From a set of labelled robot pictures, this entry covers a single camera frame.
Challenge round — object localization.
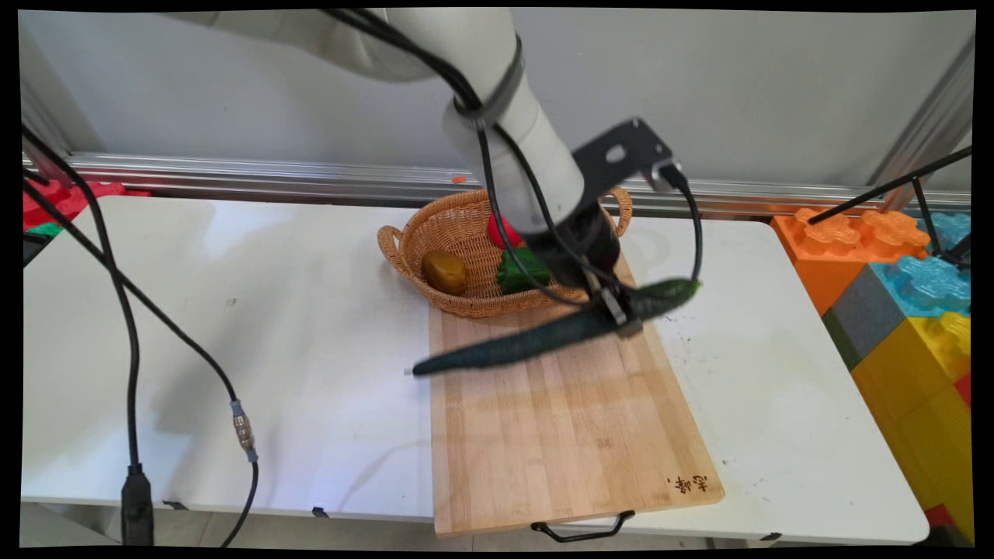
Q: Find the brown toy potato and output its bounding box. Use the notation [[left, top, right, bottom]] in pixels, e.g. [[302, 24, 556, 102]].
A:
[[421, 250, 470, 297]]

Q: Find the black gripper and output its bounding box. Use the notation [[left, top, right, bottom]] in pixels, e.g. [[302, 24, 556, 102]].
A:
[[530, 203, 645, 338]]

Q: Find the yellow giant building block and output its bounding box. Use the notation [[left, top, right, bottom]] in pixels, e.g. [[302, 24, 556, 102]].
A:
[[850, 311, 975, 544]]

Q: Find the woven wicker basket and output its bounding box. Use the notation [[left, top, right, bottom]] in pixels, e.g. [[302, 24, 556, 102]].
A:
[[377, 186, 634, 319]]

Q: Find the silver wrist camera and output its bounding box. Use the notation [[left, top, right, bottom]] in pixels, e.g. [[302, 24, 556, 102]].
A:
[[651, 158, 686, 194]]

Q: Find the green toy bell pepper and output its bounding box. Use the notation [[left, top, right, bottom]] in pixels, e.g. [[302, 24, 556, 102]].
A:
[[496, 247, 554, 295]]

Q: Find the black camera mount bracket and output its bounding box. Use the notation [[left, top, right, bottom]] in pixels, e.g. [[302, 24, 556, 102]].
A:
[[571, 118, 676, 209]]

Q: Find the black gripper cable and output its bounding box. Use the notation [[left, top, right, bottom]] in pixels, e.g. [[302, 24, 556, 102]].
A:
[[342, 8, 616, 296]]

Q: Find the horizontal aluminium frame rail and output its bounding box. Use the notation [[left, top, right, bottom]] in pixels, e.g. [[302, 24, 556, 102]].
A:
[[22, 152, 971, 216]]

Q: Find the orange giant building block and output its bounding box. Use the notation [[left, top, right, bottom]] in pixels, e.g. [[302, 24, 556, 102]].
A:
[[770, 206, 930, 317]]

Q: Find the red giant building block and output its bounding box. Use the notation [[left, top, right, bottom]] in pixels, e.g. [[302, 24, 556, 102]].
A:
[[23, 179, 151, 231]]

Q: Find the grey giant building block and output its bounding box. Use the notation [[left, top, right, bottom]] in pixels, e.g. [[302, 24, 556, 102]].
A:
[[822, 266, 911, 371]]

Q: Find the black metal board handle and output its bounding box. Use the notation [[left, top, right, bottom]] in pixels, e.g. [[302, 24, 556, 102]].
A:
[[530, 509, 636, 543]]

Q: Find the black tripod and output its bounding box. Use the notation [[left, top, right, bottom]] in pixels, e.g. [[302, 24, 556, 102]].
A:
[[808, 146, 974, 270]]

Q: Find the wooden cutting board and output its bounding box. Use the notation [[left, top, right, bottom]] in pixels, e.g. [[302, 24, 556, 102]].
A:
[[427, 255, 726, 538]]

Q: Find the black camera cable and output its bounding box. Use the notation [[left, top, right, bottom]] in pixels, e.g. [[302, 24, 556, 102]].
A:
[[322, 8, 704, 308]]

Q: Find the grey cable strap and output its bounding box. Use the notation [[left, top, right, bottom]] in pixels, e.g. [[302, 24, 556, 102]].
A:
[[454, 34, 526, 130]]

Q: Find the dark green toy cucumber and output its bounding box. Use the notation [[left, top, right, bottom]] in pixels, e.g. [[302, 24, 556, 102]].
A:
[[412, 278, 702, 378]]

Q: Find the thick black cable with plug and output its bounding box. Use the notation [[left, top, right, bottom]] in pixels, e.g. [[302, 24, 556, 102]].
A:
[[22, 124, 156, 548]]

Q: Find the blue giant building block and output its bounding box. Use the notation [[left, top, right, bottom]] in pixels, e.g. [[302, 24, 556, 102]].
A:
[[919, 211, 972, 255], [868, 255, 972, 318]]

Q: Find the slanted aluminium frame post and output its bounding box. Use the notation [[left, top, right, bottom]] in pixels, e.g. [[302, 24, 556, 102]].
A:
[[868, 35, 976, 212]]

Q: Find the black cable with metal connector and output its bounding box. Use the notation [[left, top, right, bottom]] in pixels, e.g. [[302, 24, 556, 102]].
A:
[[22, 179, 260, 549]]

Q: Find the red toy pepper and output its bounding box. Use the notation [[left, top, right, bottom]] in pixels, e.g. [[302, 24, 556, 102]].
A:
[[487, 214, 523, 249]]

